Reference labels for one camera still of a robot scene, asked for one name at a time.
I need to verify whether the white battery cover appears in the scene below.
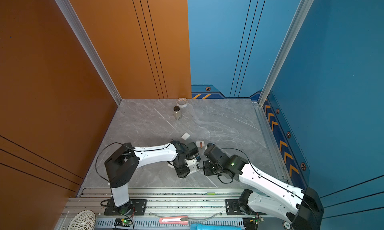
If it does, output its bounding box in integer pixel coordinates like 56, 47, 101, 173
196, 141, 206, 149
182, 133, 191, 140

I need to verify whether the white remote with display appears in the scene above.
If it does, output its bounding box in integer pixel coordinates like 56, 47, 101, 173
187, 161, 201, 175

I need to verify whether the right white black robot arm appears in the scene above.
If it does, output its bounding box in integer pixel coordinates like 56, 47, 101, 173
204, 143, 325, 230

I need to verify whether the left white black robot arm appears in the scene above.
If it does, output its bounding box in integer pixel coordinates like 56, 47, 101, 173
105, 140, 201, 207

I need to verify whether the small brown-capped jar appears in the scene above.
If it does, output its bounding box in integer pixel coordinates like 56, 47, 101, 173
173, 106, 182, 120

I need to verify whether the pink box cutter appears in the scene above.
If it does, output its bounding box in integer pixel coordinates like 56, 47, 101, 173
159, 216, 189, 226

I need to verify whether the cyan cylinder object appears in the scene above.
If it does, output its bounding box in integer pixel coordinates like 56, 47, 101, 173
190, 223, 242, 230

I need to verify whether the green circuit board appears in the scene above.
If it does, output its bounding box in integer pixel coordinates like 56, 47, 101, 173
113, 218, 134, 230

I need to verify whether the white mesh basket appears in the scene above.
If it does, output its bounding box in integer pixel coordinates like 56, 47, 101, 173
67, 210, 97, 230

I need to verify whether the aluminium rail frame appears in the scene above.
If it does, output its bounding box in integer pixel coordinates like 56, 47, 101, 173
56, 187, 292, 230

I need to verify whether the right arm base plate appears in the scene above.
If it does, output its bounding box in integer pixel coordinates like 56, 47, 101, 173
225, 199, 267, 217

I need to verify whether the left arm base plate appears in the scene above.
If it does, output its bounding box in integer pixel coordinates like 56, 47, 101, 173
101, 199, 147, 216

